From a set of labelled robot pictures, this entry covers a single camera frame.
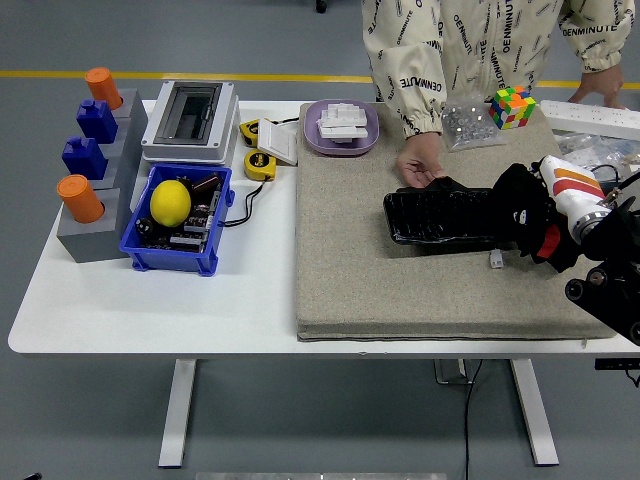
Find robot right hand white shell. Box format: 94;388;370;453
530;154;608;224

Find person's left hand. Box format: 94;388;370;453
567;66;626;109

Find person's right hand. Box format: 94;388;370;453
395;133;447;190

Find black rag with red patch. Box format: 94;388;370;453
489;162;584;275

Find black glossy panel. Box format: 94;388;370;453
383;175;521;251

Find white power strip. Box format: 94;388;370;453
539;98;640;142

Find clear plastic bag of parts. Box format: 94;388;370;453
557;130;640;181

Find clear bag of metal nuts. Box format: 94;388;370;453
439;92;508;154

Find multicolour puzzle cube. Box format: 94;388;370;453
488;85;538;131

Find purple tray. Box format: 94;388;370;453
303;98;380;157

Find grey-brown mat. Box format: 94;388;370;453
293;101;632;344

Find person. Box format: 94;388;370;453
361;0;636;190

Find white table leg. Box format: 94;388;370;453
158;358;197;470
509;358;560;467

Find yellow tape measure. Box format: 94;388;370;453
238;118;262;147
243;148;277;182

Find black control box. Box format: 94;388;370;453
593;357;640;372

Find grey white distribution box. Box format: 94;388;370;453
141;79;240;167

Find dark cylindrical capacitor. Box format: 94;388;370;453
192;171;223;195

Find circuit board parts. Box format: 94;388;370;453
145;189;223;251

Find grey stepped block holder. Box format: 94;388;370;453
55;88;151;265

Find yellow lemon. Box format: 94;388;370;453
149;179;193;229

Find blue plastic bin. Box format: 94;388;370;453
118;163;235;278

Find orange cylinder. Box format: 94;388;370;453
55;174;106;225
84;67;125;112

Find blue block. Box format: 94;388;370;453
75;98;120;146
61;136;109;182

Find stack of white switch parts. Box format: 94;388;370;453
314;99;370;144

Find white wall switch plate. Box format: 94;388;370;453
255;118;300;167

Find black cord loop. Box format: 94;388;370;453
219;177;266;229

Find metal bracket under table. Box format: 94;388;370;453
433;358;476;386

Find black hanging cable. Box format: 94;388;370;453
463;358;485;480

